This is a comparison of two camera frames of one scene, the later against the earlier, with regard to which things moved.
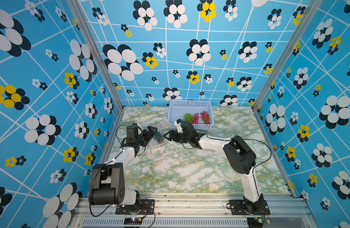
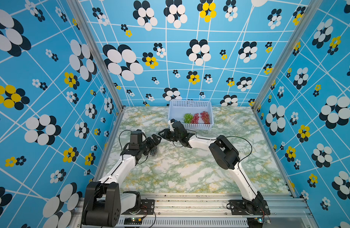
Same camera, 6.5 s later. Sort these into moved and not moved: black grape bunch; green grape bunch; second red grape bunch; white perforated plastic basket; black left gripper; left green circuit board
Moved: black left gripper; black grape bunch
Not moved: white perforated plastic basket; green grape bunch; left green circuit board; second red grape bunch
